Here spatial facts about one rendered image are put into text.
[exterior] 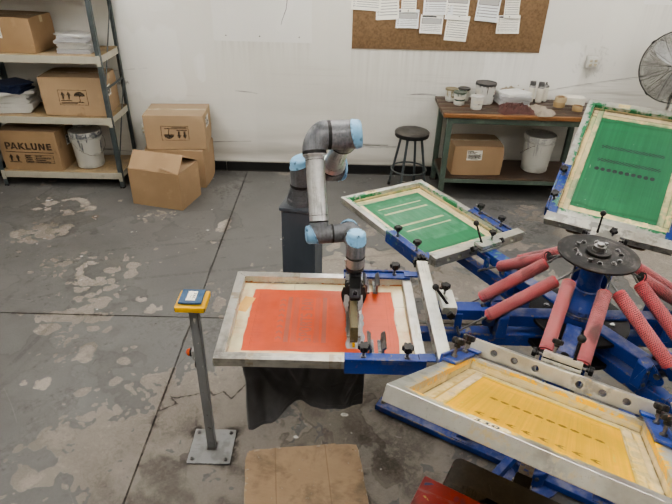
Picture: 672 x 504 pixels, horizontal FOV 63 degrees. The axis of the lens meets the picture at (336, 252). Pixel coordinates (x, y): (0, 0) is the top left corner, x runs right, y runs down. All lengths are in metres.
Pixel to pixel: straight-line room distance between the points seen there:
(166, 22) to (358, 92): 1.96
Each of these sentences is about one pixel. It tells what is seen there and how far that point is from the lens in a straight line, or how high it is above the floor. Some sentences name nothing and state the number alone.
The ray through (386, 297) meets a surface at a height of 0.96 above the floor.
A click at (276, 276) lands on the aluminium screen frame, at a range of 2.49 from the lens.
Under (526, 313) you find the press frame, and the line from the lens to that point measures 2.38.
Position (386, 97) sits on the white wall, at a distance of 5.83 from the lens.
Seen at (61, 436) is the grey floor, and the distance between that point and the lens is 3.38.
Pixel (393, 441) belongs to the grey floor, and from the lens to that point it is 3.11.
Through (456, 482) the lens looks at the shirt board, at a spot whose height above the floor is 0.95.
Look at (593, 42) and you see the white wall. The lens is 6.20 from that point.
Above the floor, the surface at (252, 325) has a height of 0.96.
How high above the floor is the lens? 2.37
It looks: 31 degrees down
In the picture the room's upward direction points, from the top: 2 degrees clockwise
